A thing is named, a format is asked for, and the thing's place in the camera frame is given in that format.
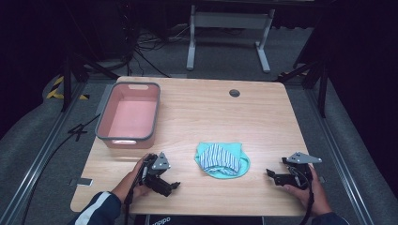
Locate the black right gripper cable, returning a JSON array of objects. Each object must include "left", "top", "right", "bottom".
[{"left": 287, "top": 165, "right": 315, "bottom": 225}]

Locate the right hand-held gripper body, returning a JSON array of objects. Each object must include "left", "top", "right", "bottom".
[{"left": 281, "top": 151, "right": 323, "bottom": 190}]

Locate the grey metal floor rail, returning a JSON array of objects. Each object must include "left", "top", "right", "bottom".
[
  {"left": 0, "top": 80, "right": 88, "bottom": 225},
  {"left": 303, "top": 87, "right": 375, "bottom": 225}
]

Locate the bundle of black floor cables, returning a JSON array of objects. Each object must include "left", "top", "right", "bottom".
[{"left": 123, "top": 3, "right": 191, "bottom": 79}]

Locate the black tape cross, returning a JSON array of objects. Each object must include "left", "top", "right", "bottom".
[{"left": 67, "top": 123, "right": 89, "bottom": 143}]

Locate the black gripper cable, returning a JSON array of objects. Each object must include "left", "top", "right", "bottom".
[
  {"left": 287, "top": 165, "right": 315, "bottom": 225},
  {"left": 123, "top": 156, "right": 150, "bottom": 225}
]

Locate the person's right hand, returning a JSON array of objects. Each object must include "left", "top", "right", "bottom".
[{"left": 283, "top": 164, "right": 333, "bottom": 218}]

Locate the grey metal table frame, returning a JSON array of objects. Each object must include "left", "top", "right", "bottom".
[{"left": 186, "top": 4, "right": 276, "bottom": 74}]

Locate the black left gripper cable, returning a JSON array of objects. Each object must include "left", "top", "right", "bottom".
[{"left": 123, "top": 156, "right": 150, "bottom": 225}]

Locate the teal and striped cloth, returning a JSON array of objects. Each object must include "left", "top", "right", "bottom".
[{"left": 193, "top": 142, "right": 252, "bottom": 180}]

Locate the pink basket with grey rim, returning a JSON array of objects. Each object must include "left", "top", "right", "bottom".
[{"left": 95, "top": 81, "right": 161, "bottom": 150}]

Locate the yellow and black floor tape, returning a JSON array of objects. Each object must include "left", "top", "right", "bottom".
[{"left": 45, "top": 75, "right": 91, "bottom": 101}]

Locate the long black floor cable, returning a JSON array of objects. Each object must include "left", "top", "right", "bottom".
[{"left": 18, "top": 113, "right": 101, "bottom": 225}]

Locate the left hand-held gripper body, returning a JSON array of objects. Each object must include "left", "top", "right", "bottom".
[{"left": 141, "top": 151, "right": 174, "bottom": 198}]

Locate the small metal bracket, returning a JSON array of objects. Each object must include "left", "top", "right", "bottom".
[{"left": 69, "top": 176, "right": 94, "bottom": 188}]

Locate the black metal stand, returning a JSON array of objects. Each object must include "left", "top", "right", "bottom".
[
  {"left": 274, "top": 59, "right": 330, "bottom": 119},
  {"left": 60, "top": 51, "right": 120, "bottom": 113}
]

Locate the person's left hand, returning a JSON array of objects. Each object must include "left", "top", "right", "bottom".
[{"left": 111, "top": 153, "right": 153, "bottom": 204}]

